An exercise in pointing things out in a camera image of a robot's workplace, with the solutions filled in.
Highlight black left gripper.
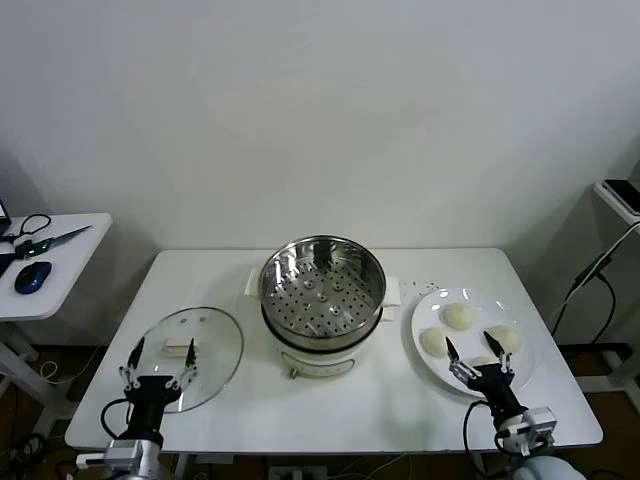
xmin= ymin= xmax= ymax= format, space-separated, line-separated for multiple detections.
xmin=118 ymin=336 xmax=199 ymax=437

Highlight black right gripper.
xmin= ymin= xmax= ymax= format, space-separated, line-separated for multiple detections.
xmin=446 ymin=331 xmax=524 ymax=417

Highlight glass lid with white handle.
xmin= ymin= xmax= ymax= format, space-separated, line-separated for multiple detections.
xmin=125 ymin=305 xmax=245 ymax=414

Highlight steel steamer basket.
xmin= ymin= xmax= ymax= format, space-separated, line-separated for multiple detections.
xmin=243 ymin=235 xmax=403 ymax=351

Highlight white round plate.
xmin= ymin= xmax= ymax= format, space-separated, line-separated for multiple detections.
xmin=410 ymin=286 xmax=536 ymax=400

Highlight white side table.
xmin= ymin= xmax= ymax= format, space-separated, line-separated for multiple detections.
xmin=0 ymin=213 xmax=112 ymax=441

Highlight blue computer mouse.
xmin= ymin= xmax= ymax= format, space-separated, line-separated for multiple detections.
xmin=13 ymin=260 xmax=53 ymax=295

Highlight black phone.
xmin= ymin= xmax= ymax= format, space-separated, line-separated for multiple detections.
xmin=602 ymin=178 xmax=640 ymax=217

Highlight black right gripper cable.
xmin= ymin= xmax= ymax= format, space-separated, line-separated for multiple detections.
xmin=462 ymin=399 xmax=506 ymax=480

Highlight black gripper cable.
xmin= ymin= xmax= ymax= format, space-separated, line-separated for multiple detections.
xmin=462 ymin=399 xmax=506 ymax=480
xmin=99 ymin=397 xmax=134 ymax=441

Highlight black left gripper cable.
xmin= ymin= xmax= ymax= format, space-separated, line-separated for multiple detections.
xmin=99 ymin=397 xmax=134 ymax=441

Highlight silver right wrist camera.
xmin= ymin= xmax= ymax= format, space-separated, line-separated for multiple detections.
xmin=517 ymin=407 xmax=557 ymax=449

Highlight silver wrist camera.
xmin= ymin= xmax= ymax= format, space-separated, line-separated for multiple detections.
xmin=74 ymin=439 xmax=144 ymax=469
xmin=517 ymin=407 xmax=557 ymax=449

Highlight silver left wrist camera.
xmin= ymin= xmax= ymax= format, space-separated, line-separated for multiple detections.
xmin=74 ymin=439 xmax=144 ymax=469

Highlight white floor cable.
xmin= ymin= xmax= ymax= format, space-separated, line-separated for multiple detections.
xmin=38 ymin=344 xmax=101 ymax=386

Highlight black power cable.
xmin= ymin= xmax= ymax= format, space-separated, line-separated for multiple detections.
xmin=549 ymin=272 xmax=617 ymax=351

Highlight green handled scissors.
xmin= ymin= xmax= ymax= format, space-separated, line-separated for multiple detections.
xmin=13 ymin=224 xmax=94 ymax=260

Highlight white charging cable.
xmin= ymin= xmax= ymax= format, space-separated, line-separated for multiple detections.
xmin=564 ymin=219 xmax=640 ymax=301

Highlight black floor cables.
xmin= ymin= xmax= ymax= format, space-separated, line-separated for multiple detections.
xmin=0 ymin=432 xmax=51 ymax=480

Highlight black cable loop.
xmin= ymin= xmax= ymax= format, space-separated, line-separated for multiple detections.
xmin=0 ymin=213 xmax=51 ymax=246

